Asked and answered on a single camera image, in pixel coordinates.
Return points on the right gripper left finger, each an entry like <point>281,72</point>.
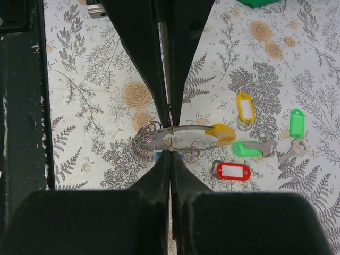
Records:
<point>130,221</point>

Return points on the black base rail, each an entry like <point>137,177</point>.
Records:
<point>26,134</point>

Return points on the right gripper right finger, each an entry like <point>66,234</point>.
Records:
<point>208,222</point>

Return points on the light green key tag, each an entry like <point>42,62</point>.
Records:
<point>297,132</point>

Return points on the floral table mat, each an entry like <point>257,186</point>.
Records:
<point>286,54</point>

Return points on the red key tag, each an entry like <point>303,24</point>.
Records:
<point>230,171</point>

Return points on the yellow key tag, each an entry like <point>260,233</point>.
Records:
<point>246,109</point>

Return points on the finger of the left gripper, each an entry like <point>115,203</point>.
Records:
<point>137,26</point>
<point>181,27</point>

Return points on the dark green key tag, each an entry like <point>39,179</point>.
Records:
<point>253,148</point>

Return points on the green cloth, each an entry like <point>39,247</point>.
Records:
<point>257,3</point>

